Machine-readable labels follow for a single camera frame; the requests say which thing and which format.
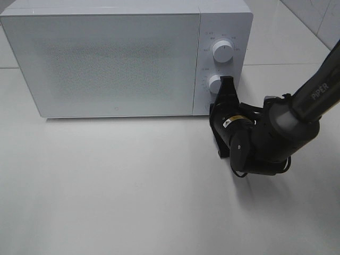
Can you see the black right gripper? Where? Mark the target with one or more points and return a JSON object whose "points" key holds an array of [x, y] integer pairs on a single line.
{"points": [[227, 116]]}

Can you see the white timer knob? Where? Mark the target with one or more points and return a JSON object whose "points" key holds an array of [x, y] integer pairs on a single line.
{"points": [[214, 84]]}

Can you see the round white door button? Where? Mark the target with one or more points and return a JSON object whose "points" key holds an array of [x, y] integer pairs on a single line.
{"points": [[207, 107]]}

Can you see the white microwave door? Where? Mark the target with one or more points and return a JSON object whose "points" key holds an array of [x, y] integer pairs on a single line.
{"points": [[107, 65]]}

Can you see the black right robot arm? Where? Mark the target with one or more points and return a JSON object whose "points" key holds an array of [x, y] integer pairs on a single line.
{"points": [[261, 140]]}

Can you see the upper white power knob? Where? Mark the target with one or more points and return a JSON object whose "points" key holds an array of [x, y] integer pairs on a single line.
{"points": [[223, 50]]}

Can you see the white microwave oven body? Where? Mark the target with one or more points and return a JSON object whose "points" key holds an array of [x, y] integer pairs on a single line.
{"points": [[230, 20]]}

